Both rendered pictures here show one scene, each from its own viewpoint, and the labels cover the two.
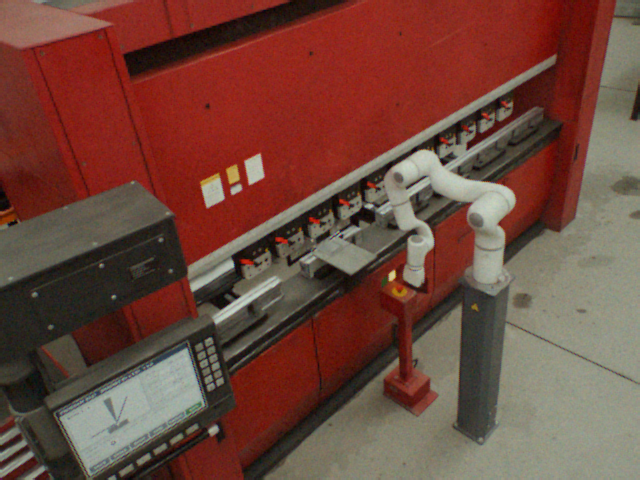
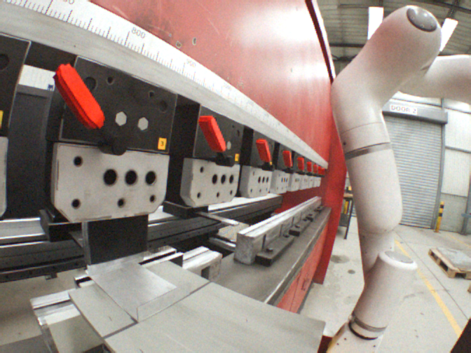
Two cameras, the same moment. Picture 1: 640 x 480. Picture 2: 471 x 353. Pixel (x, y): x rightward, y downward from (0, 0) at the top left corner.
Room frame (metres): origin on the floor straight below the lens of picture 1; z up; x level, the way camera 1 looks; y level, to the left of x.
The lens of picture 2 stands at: (2.10, -0.07, 1.17)
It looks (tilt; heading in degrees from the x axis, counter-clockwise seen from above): 3 degrees down; 340
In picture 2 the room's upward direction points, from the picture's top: 8 degrees clockwise
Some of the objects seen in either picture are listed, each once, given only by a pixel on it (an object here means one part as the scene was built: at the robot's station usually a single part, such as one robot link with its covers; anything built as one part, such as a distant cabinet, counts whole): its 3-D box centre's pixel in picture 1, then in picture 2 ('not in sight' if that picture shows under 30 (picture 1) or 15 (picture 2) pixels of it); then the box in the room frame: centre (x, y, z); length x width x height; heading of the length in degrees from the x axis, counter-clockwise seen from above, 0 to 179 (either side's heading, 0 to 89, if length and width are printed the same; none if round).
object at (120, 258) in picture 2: (321, 235); (116, 239); (2.40, -0.01, 1.05); 0.10 x 0.02 x 0.10; 131
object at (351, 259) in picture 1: (344, 255); (193, 325); (2.28, -0.11, 1.00); 0.26 x 0.18 x 0.01; 41
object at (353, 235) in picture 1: (331, 251); (146, 298); (2.43, -0.05, 0.92); 0.39 x 0.06 x 0.10; 131
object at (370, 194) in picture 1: (371, 182); (248, 164); (2.64, -0.30, 1.18); 0.15 x 0.09 x 0.17; 131
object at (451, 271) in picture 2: not in sight; (455, 262); (2.73, -4.54, 0.07); 1.20 x 0.80 x 0.14; 130
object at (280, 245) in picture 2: (408, 213); (277, 247); (2.75, -0.51, 0.89); 0.30 x 0.05 x 0.03; 131
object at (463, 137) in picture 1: (462, 126); (305, 173); (3.16, -0.90, 1.18); 0.15 x 0.09 x 0.17; 131
